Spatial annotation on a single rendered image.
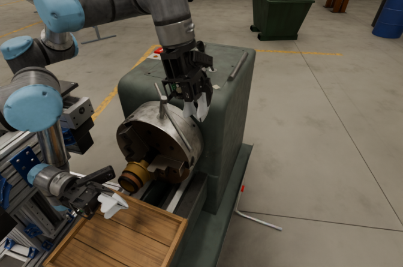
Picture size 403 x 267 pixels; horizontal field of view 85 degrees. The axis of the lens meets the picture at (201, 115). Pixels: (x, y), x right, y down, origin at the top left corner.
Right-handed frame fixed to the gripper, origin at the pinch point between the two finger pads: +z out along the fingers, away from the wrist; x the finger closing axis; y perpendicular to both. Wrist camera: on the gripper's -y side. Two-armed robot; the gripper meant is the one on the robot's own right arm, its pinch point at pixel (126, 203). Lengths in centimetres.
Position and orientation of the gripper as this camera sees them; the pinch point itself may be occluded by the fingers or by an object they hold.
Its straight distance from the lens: 74.4
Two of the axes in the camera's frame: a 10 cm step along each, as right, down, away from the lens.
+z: 9.3, 2.3, -3.0
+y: -3.8, 5.6, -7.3
